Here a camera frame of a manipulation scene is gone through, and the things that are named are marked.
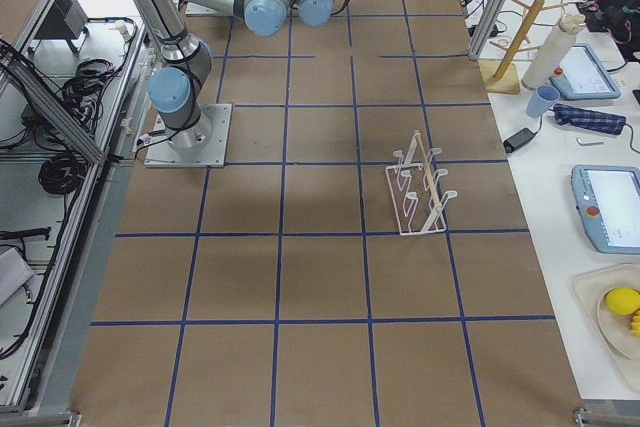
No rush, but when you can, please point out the blue cup on side table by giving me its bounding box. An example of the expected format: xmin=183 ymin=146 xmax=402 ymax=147
xmin=526 ymin=84 xmax=560 ymax=118

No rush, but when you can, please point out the black power brick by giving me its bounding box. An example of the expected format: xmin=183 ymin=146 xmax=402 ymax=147
xmin=503 ymin=128 xmax=537 ymax=154

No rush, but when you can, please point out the wooden mug tree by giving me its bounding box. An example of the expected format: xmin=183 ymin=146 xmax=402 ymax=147
xmin=479 ymin=0 xmax=567 ymax=95

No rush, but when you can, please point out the blue checkered cloth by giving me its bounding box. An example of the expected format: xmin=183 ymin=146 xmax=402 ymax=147
xmin=552 ymin=103 xmax=626 ymax=136

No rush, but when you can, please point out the silver allen key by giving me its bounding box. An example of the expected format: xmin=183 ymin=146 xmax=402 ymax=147
xmin=576 ymin=137 xmax=604 ymax=147

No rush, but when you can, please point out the white paper roll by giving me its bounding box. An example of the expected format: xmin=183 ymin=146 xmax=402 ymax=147
xmin=521 ymin=13 xmax=586 ymax=90

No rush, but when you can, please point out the blue teach pendant far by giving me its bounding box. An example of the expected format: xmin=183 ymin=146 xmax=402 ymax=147
xmin=549 ymin=43 xmax=621 ymax=100

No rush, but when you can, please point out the blue teach pendant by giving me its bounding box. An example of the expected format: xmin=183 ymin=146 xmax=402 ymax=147
xmin=549 ymin=43 xmax=621 ymax=100
xmin=571 ymin=165 xmax=639 ymax=255

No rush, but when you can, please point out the beige side tray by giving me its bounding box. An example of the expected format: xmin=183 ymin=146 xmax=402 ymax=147
xmin=572 ymin=263 xmax=639 ymax=393

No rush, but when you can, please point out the blue teach pendant near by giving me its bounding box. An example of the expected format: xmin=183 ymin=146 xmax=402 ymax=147
xmin=571 ymin=165 xmax=639 ymax=255

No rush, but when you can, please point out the yellow lemon toy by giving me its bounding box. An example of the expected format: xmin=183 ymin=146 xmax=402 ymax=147
xmin=604 ymin=286 xmax=640 ymax=316

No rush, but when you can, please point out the beige plate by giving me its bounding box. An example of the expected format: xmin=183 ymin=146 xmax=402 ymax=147
xmin=597 ymin=289 xmax=639 ymax=360

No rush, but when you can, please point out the white wire cup rack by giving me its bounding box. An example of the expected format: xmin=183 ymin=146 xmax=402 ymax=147
xmin=385 ymin=130 xmax=458 ymax=236

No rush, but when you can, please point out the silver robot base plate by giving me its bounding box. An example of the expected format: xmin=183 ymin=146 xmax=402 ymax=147
xmin=144 ymin=104 xmax=232 ymax=168

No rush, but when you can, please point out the coiled black cable bundle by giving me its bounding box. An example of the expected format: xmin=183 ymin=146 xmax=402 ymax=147
xmin=38 ymin=150 xmax=81 ymax=196

